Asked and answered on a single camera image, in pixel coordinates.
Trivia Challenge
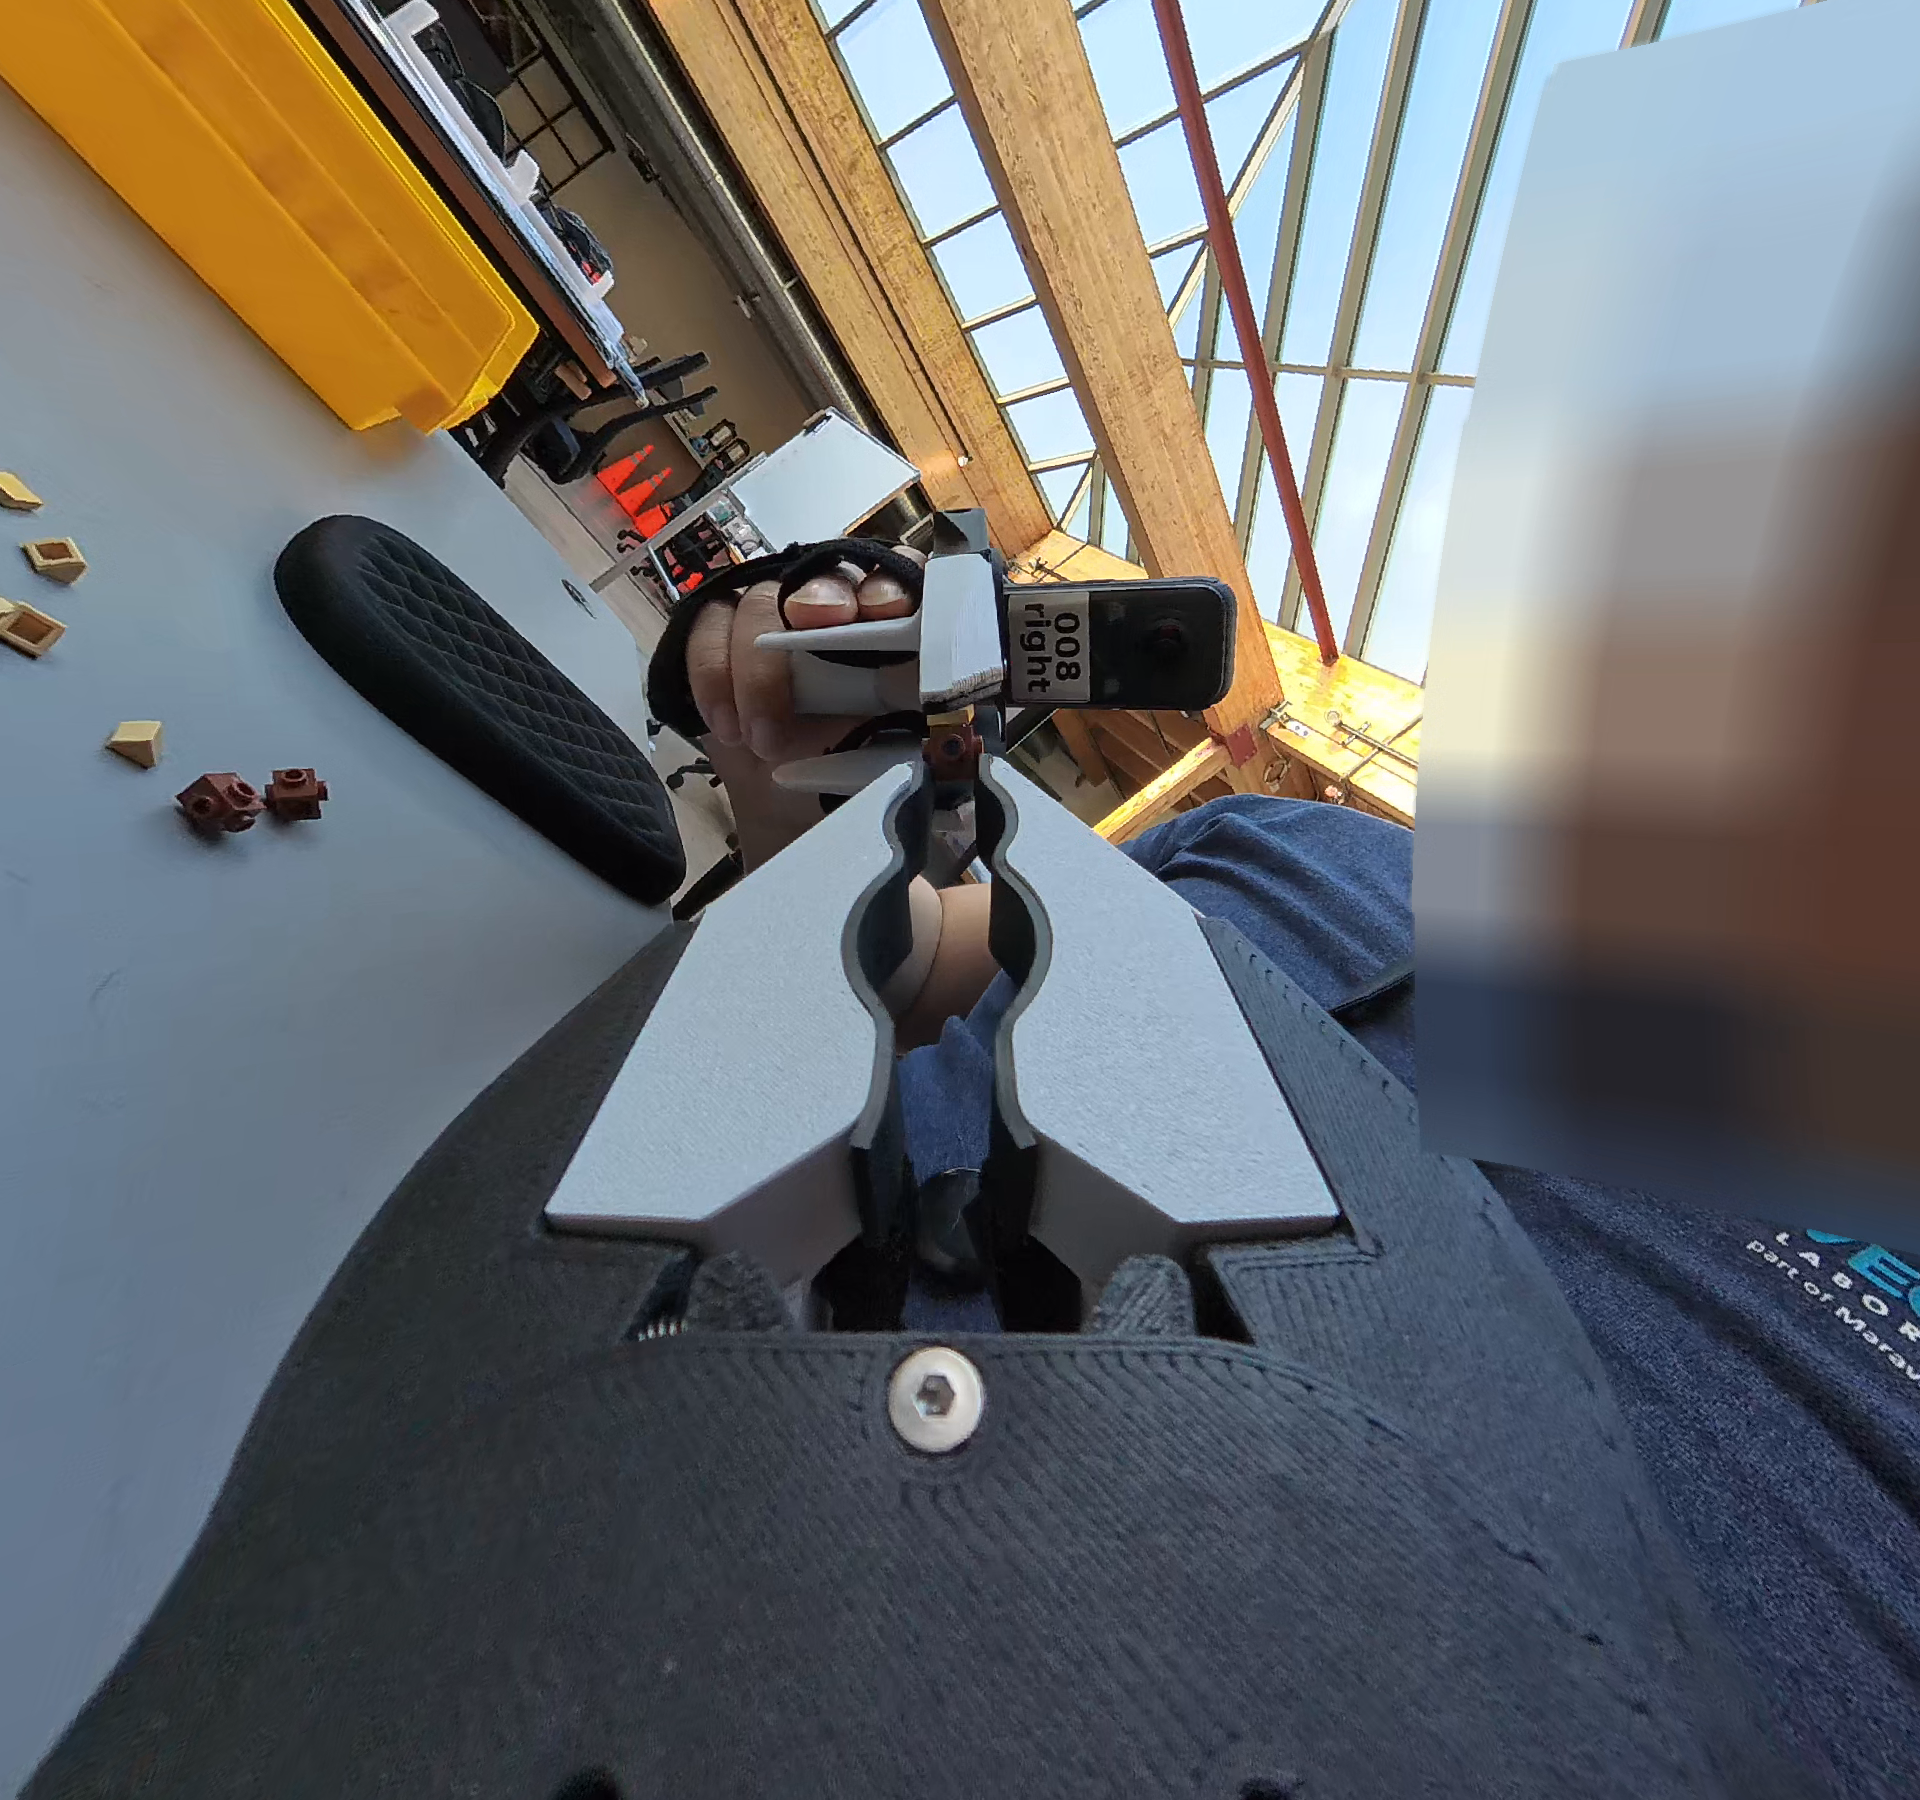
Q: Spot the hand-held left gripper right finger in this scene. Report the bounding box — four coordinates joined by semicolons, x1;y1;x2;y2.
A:
959;761;1345;1332

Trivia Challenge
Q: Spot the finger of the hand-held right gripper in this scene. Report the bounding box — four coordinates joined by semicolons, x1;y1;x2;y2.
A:
913;553;1010;716

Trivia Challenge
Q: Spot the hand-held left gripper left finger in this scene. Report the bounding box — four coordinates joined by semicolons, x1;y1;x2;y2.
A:
545;761;939;1332

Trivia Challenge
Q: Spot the group of tan lego pieces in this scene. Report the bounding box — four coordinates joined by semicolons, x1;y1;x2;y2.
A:
0;468;162;769

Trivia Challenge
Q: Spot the person's right forearm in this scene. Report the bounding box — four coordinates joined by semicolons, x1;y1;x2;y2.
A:
705;779;998;1055

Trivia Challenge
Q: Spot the person's right hand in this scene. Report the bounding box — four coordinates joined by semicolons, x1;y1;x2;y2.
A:
717;562;924;782

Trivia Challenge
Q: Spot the white rolling whiteboard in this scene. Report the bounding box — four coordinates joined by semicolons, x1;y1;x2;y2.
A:
728;407;924;542

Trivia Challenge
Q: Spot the black quilted wrist rest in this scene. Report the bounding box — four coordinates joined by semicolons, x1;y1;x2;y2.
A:
272;514;690;906

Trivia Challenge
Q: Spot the yellow plastic bin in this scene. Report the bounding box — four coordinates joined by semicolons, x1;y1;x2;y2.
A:
0;0;543;437

